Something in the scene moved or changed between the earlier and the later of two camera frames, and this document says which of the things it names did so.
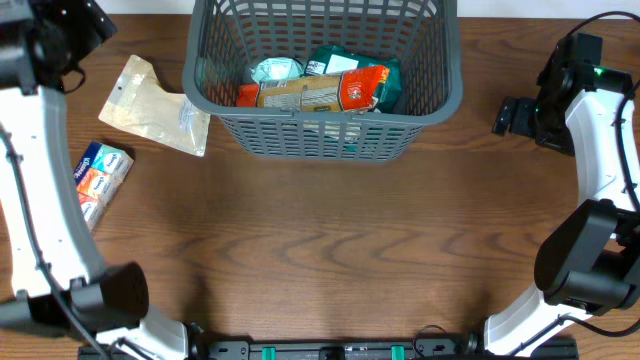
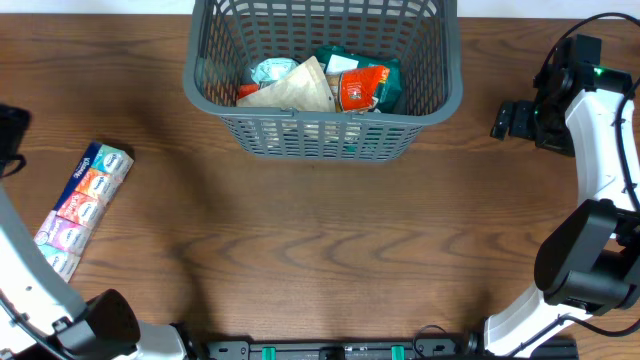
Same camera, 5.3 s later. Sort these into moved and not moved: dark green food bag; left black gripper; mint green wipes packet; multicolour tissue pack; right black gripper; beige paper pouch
Moved: left black gripper; beige paper pouch
Not moved: multicolour tissue pack; right black gripper; dark green food bag; mint green wipes packet
